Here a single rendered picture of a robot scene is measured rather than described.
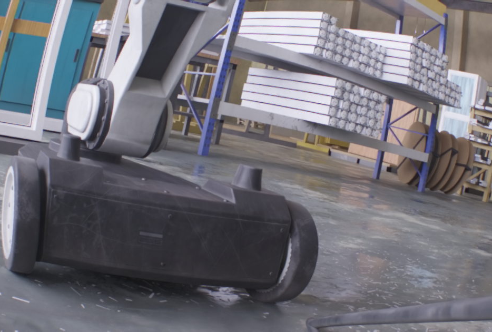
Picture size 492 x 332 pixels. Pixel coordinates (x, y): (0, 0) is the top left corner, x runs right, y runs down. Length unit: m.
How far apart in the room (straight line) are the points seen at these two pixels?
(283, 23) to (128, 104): 4.19
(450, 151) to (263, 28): 2.61
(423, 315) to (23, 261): 0.63
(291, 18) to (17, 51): 2.45
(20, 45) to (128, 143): 3.11
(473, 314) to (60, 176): 0.69
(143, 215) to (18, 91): 3.35
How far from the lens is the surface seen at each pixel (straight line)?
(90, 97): 1.22
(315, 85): 5.08
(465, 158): 7.03
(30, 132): 2.65
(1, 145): 2.47
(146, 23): 1.10
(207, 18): 1.14
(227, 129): 10.80
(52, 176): 0.94
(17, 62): 4.26
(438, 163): 7.07
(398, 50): 5.41
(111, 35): 4.28
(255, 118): 4.87
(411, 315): 0.57
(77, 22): 4.39
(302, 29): 5.09
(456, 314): 0.46
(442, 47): 6.54
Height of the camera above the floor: 0.33
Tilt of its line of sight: 4 degrees down
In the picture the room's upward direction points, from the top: 12 degrees clockwise
